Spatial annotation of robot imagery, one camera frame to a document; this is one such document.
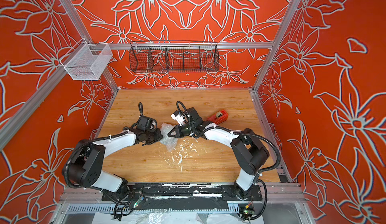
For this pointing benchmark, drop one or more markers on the clear plastic bin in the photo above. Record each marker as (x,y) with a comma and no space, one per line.
(86,64)

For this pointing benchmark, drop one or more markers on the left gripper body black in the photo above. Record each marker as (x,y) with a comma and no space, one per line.
(153,137)

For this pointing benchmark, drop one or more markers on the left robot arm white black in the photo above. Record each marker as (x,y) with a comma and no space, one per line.
(84,168)

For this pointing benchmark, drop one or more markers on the clear bubble wrap sheet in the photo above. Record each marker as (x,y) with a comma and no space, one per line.
(169,142)

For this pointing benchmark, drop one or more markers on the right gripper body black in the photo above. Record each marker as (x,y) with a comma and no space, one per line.
(180,130)

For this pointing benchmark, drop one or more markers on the black wire basket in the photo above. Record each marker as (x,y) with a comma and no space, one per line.
(174,57)

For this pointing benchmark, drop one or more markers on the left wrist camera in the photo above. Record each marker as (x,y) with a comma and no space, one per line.
(146,124)

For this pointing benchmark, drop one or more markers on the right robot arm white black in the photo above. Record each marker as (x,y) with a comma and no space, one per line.
(255,154)

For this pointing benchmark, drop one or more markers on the grey cable duct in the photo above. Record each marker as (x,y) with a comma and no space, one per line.
(109,209)

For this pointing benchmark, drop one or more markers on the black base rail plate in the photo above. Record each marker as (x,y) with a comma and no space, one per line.
(224,191)

